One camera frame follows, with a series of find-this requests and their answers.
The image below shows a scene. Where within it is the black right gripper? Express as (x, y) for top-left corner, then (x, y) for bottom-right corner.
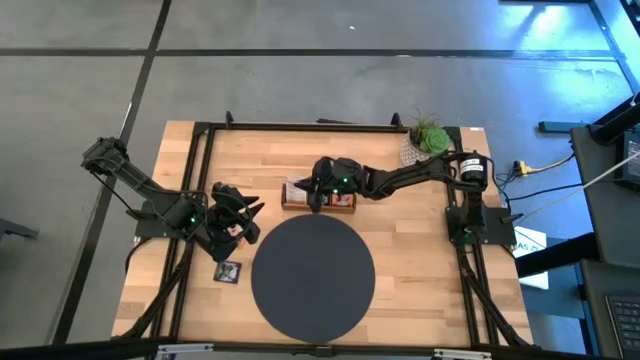
(293, 156), (370, 214)

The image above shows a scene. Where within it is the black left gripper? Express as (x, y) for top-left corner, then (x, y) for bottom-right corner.
(206, 182), (266, 263)

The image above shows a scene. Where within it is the white and orange Tazo packet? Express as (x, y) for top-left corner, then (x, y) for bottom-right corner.
(284, 175), (310, 205)

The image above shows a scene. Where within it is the wooden three-compartment tray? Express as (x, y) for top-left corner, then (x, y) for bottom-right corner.
(280, 182), (358, 216)

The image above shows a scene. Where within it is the round dark woven placemat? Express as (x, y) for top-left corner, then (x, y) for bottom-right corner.
(250, 214), (376, 345)

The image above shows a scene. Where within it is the succulent in white patterned pot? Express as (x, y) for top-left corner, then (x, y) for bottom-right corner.
(399, 112), (452, 168)

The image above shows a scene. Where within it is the white paper sign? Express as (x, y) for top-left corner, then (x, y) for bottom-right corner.
(512, 227), (550, 291)

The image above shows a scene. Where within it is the grey chair base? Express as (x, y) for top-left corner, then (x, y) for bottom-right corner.
(0, 218), (40, 241)

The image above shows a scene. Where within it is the grey desk foot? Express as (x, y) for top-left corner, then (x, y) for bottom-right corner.
(538, 120), (587, 134)

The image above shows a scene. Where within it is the black desk bar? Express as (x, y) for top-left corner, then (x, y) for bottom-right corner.
(514, 232), (601, 279)

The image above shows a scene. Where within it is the dark grey desk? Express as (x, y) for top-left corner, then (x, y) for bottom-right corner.
(569, 124), (640, 360)

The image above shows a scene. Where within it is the black computer monitor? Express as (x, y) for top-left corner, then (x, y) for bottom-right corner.
(621, 128), (640, 187)

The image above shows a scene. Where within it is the black keyboard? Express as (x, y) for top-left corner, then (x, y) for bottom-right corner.
(604, 293), (640, 354)

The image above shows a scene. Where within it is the silver metal bracket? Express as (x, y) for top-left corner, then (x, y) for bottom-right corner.
(432, 348), (492, 360)
(157, 343), (215, 359)

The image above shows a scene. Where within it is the black overhead frame beam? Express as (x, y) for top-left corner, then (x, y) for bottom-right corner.
(0, 338), (640, 360)

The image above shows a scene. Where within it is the yellow extension cord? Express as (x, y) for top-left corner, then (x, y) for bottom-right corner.
(513, 152), (576, 177)

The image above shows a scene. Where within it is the black floor cable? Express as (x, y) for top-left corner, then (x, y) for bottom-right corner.
(494, 172), (586, 201)

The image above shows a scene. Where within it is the white cable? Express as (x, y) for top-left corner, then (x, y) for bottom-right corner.
(579, 150), (640, 191)

